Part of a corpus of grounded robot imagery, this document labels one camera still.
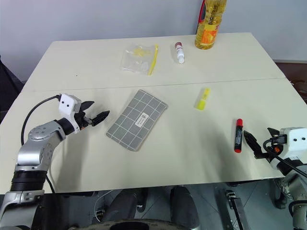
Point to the black marker with red caps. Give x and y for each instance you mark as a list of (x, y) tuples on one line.
[(238, 136)]

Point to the black metal bar under table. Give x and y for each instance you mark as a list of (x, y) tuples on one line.
[(236, 208)]

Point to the yellow highlighter pen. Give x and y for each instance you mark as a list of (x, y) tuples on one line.
[(203, 99)]

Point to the black fabric object beside table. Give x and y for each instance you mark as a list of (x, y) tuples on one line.
[(8, 79)]

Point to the black curved rim below table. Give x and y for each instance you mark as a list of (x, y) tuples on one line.
[(134, 225)]

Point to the yellow cooking oil bottle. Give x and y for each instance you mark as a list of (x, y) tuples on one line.
[(208, 31)]

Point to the dark clutter beside table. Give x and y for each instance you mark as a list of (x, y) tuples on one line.
[(301, 89)]

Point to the dark rounded shape under table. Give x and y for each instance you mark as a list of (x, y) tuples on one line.
[(122, 206), (183, 206)]

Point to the white tube with red cap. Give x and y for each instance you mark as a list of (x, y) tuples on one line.
[(179, 52)]

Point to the grey checked pencil pouch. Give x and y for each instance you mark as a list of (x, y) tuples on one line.
[(136, 119)]

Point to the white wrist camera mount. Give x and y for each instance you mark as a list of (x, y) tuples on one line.
[(296, 141), (68, 103)]

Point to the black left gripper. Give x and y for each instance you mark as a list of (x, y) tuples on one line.
[(81, 118)]

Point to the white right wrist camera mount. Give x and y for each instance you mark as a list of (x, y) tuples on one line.
[(296, 141)]

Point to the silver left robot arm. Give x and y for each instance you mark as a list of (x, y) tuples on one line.
[(36, 153)]

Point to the clear zip bag yellow seal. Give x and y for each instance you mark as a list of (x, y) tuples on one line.
[(138, 58)]

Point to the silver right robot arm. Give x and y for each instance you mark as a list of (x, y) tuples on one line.
[(296, 189)]

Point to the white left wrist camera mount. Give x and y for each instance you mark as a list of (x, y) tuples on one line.
[(68, 103)]

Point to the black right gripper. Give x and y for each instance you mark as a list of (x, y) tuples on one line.
[(268, 151)]

